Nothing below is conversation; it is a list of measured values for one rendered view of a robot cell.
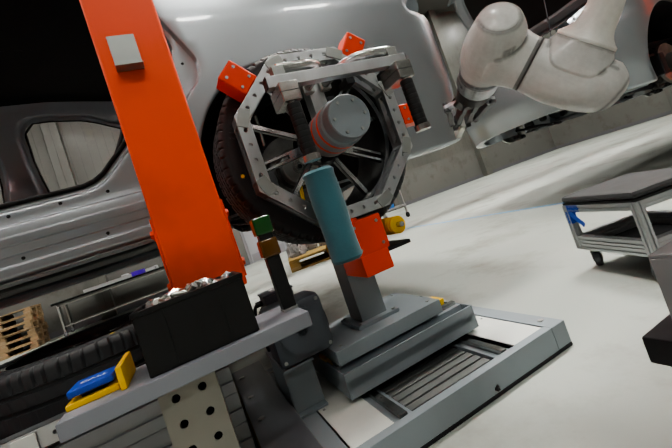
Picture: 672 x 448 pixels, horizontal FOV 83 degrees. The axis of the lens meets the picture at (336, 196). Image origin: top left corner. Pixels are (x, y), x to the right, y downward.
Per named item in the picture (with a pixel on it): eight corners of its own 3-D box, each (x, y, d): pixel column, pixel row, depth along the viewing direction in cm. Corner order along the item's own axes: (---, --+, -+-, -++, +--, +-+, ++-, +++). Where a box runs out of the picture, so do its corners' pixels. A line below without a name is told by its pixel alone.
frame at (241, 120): (418, 193, 132) (367, 49, 134) (429, 190, 126) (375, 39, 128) (272, 247, 111) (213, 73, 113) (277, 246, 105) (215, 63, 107)
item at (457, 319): (419, 315, 160) (412, 293, 161) (480, 329, 127) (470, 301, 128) (314, 370, 141) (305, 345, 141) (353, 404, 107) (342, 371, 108)
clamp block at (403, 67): (398, 88, 113) (392, 71, 113) (415, 74, 104) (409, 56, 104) (384, 91, 111) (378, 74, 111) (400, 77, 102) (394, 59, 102)
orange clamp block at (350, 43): (351, 73, 131) (356, 51, 134) (360, 62, 124) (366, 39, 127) (332, 65, 129) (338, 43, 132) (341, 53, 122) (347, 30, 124)
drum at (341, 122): (350, 153, 125) (336, 114, 126) (380, 133, 106) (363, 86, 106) (311, 164, 120) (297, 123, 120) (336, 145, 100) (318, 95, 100)
